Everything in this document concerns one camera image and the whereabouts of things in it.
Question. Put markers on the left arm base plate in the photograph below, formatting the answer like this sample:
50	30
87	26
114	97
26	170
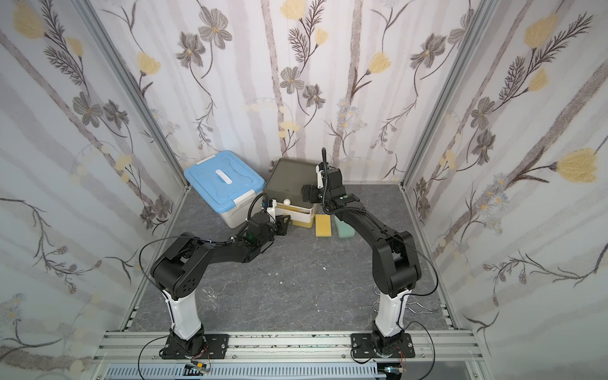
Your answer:
200	346

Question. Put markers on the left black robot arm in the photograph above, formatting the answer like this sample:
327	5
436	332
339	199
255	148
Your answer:
177	273

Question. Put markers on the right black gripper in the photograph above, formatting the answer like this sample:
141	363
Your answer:
311	193

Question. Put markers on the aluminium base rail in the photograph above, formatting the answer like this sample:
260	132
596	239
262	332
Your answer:
447	354

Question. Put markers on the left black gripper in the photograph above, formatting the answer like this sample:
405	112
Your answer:
279	224

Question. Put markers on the light green sponge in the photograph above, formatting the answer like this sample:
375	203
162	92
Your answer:
344	230

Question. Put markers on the blue lid storage box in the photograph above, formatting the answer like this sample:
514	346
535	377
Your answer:
227	184

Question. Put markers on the metal wire hook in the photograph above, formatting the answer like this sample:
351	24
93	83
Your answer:
418	306

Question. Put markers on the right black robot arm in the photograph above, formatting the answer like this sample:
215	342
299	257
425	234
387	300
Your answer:
396	266

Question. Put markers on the yellow green-backed sponge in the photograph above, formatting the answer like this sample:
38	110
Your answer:
323	226

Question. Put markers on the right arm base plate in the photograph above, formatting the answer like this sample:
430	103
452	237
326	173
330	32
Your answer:
372	345

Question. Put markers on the green three-drawer cabinet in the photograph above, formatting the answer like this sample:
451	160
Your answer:
284	189

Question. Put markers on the white cable duct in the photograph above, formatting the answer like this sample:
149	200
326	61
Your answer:
245	371

